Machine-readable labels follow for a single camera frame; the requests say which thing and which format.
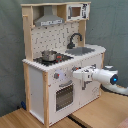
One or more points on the black toy faucet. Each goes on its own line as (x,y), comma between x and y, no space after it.
(71,45)

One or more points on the red stove knob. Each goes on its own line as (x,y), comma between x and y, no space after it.
(74,68)
(56,75)

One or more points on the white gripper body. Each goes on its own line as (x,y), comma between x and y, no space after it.
(86,73)

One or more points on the metal toy pot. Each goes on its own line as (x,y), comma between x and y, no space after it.
(49,55)

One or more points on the left red stove knob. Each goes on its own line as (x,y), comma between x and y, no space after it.
(56,75)

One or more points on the grey range hood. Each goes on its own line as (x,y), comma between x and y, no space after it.
(48,18)

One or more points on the wooden toy kitchen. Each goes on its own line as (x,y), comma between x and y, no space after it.
(40,84)

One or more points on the grey toy sink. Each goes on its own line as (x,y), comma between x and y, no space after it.
(79,51)

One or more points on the toy oven door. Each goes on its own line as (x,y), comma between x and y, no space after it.
(64,96)

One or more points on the right red stove knob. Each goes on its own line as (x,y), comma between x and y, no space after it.
(74,68)

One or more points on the toy microwave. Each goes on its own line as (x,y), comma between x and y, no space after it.
(77,11)

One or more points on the toy cabinet door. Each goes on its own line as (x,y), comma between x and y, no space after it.
(91,91)

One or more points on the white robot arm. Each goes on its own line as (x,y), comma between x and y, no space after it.
(105,76)

